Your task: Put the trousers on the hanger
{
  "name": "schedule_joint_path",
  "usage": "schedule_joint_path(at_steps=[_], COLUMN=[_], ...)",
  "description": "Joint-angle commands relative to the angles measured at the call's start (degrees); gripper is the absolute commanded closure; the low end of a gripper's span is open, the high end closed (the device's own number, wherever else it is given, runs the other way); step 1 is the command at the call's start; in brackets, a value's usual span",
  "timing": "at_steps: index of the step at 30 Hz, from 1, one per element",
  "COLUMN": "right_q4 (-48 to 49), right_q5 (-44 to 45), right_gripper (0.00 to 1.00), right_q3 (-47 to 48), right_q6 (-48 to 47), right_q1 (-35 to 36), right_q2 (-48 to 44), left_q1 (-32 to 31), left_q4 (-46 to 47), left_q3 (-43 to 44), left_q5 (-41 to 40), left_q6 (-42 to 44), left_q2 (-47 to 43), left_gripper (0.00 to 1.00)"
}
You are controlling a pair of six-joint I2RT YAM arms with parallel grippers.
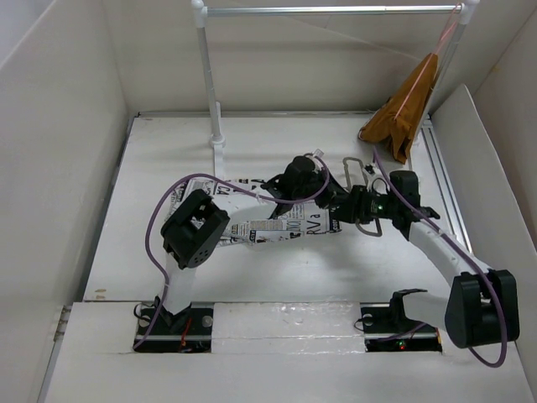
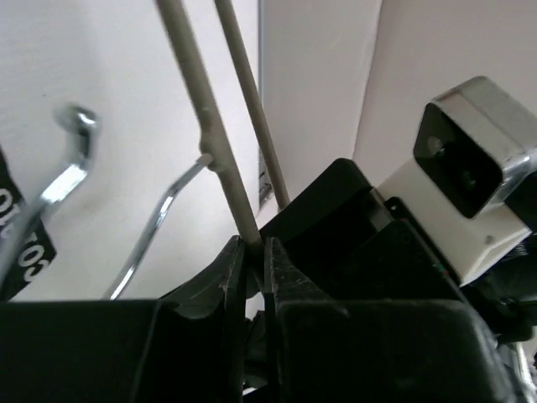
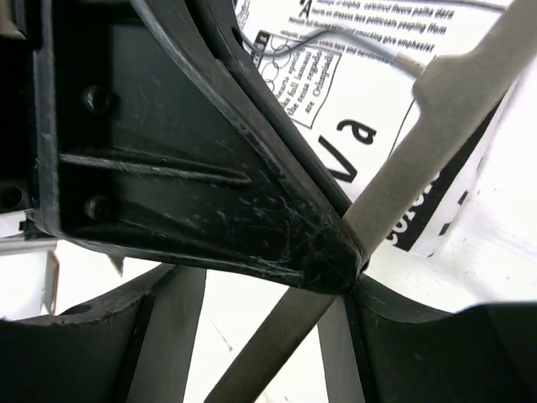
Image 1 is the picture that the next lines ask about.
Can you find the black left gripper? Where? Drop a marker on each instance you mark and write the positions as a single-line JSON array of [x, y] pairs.
[[332, 195]]

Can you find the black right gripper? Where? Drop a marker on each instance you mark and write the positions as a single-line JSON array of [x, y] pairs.
[[354, 207]]

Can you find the grey wire hanger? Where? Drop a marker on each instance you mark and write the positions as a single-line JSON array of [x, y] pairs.
[[354, 176]]

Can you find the newspaper print trousers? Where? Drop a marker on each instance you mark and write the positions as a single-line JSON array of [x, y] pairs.
[[300, 220]]

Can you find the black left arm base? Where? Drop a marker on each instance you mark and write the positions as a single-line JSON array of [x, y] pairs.
[[190, 331]]

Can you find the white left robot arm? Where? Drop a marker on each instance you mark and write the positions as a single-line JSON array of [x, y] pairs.
[[300, 202]]

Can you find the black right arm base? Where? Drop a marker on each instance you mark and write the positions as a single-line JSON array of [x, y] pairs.
[[387, 329]]

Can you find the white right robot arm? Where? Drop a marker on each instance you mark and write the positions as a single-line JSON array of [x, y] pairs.
[[482, 307]]

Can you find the brown hanging garment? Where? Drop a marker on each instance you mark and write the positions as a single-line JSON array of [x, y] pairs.
[[396, 122]]

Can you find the white cardboard panel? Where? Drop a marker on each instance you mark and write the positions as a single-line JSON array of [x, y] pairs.
[[492, 218]]

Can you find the white metal clothes rack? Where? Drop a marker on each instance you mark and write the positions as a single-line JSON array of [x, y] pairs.
[[291, 59]]

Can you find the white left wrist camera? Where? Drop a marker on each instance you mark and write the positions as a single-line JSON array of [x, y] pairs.
[[317, 156]]

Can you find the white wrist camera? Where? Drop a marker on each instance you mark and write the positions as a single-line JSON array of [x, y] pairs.
[[372, 174], [317, 156]]

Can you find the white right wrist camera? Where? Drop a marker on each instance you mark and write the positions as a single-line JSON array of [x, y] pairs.
[[372, 174]]

